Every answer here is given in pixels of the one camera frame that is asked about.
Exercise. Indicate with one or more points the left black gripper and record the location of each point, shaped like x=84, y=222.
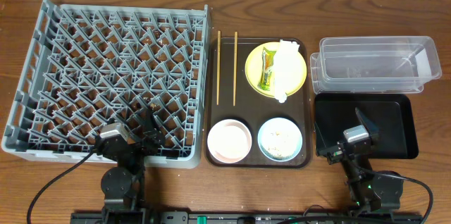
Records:
x=141, y=141

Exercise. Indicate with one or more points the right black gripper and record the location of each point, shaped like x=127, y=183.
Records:
x=335, y=156

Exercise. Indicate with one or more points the light blue bowl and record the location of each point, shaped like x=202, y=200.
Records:
x=280, y=125

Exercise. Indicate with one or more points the rice food scraps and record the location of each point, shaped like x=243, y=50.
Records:
x=278, y=143

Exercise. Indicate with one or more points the pink bowl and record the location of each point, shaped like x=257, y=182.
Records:
x=229, y=141

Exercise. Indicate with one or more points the white paper napkin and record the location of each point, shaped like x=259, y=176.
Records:
x=285, y=61

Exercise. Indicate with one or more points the green snack wrapper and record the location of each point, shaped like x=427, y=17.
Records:
x=267, y=69

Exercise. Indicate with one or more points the wooden chopstick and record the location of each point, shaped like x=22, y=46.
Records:
x=235, y=68
x=218, y=67

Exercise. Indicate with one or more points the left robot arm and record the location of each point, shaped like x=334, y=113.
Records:
x=123, y=185

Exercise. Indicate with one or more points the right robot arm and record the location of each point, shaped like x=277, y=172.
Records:
x=373, y=192

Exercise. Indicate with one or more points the black waste tray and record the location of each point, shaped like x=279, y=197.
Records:
x=391, y=113

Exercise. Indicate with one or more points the clear plastic bin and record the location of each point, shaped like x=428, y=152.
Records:
x=375, y=64

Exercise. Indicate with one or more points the dark brown serving tray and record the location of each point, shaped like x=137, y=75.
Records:
x=252, y=108

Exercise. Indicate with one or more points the grey dish rack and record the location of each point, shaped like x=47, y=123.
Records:
x=86, y=65

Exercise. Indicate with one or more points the yellow plate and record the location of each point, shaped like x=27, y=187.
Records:
x=253, y=66

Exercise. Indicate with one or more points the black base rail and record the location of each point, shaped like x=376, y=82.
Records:
x=179, y=217

